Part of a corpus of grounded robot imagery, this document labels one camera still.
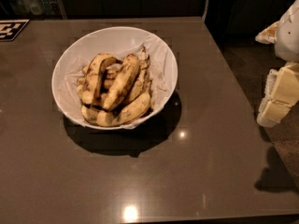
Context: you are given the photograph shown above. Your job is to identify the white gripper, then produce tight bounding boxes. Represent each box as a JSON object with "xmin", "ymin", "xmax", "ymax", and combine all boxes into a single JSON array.
[{"xmin": 255, "ymin": 0, "xmax": 299, "ymax": 128}]

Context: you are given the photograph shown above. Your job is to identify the spotted banana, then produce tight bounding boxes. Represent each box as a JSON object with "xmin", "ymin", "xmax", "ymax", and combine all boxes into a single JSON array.
[
  {"xmin": 81, "ymin": 91, "xmax": 151, "ymax": 127},
  {"xmin": 103, "ymin": 54, "xmax": 139, "ymax": 111}
]

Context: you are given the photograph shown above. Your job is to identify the right rear banana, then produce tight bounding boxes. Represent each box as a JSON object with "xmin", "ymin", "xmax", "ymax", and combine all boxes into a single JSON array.
[{"xmin": 123, "ymin": 47, "xmax": 150, "ymax": 105}]

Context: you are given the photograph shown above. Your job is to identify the white bowl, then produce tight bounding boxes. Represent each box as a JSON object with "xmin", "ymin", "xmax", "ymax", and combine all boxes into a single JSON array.
[{"xmin": 50, "ymin": 26, "xmax": 178, "ymax": 131}]

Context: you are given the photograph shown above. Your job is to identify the left curved banana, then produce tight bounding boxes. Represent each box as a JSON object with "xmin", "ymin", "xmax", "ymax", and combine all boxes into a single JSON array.
[{"xmin": 77, "ymin": 53, "xmax": 121, "ymax": 105}]

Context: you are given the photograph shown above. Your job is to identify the white bottles in background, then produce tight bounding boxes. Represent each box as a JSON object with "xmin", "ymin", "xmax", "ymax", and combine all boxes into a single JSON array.
[{"xmin": 3, "ymin": 0, "xmax": 60, "ymax": 17}]

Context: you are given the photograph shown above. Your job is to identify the black white marker tag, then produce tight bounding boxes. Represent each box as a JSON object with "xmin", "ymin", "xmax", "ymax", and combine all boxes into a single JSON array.
[{"xmin": 0, "ymin": 20, "xmax": 29, "ymax": 42}]

